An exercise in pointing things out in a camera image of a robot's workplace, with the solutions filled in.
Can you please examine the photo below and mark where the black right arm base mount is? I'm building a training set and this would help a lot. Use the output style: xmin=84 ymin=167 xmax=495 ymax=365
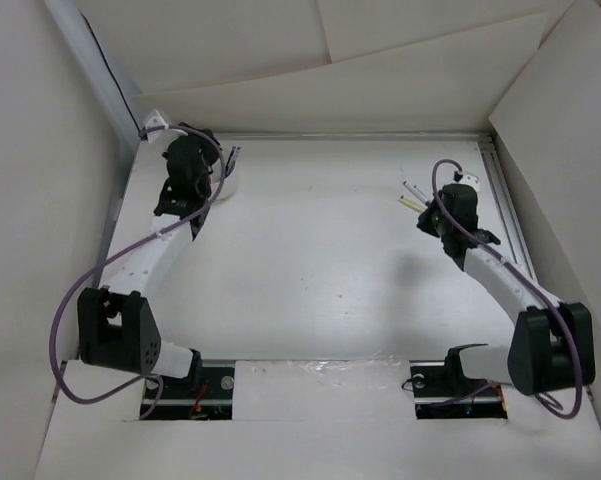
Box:
xmin=401 ymin=344 xmax=508 ymax=420

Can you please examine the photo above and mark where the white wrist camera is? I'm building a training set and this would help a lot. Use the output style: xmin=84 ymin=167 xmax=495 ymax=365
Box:
xmin=140 ymin=109 xmax=169 ymax=144
xmin=453 ymin=170 xmax=481 ymax=193

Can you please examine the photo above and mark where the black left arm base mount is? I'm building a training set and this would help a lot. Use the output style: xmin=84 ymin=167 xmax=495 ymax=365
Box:
xmin=139 ymin=354 xmax=236 ymax=421

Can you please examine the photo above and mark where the white purple felt pen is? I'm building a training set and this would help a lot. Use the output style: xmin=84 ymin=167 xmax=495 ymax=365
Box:
xmin=403 ymin=181 xmax=431 ymax=205

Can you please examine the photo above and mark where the white round divided container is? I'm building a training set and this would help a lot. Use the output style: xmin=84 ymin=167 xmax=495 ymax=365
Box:
xmin=211 ymin=151 xmax=239 ymax=201

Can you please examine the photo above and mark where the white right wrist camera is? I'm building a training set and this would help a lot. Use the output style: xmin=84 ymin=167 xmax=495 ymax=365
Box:
xmin=453 ymin=170 xmax=481 ymax=193

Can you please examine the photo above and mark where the aluminium rail right edge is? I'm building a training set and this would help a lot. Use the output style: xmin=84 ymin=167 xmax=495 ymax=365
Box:
xmin=478 ymin=134 xmax=539 ymax=286

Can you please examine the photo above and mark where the yellow red felt pen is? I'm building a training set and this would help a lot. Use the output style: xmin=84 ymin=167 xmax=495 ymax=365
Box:
xmin=398 ymin=197 xmax=426 ymax=214

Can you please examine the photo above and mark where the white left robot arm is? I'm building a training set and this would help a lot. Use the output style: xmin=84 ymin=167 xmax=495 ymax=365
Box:
xmin=77 ymin=129 xmax=222 ymax=397

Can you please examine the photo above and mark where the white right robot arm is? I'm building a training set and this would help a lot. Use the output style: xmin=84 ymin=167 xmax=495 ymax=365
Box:
xmin=417 ymin=183 xmax=596 ymax=396

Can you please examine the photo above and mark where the blue ballpoint pen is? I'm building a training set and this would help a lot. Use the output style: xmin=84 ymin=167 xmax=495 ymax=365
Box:
xmin=225 ymin=146 xmax=241 ymax=176

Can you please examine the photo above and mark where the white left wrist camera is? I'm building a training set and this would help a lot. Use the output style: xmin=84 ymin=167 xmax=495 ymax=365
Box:
xmin=140 ymin=109 xmax=169 ymax=144

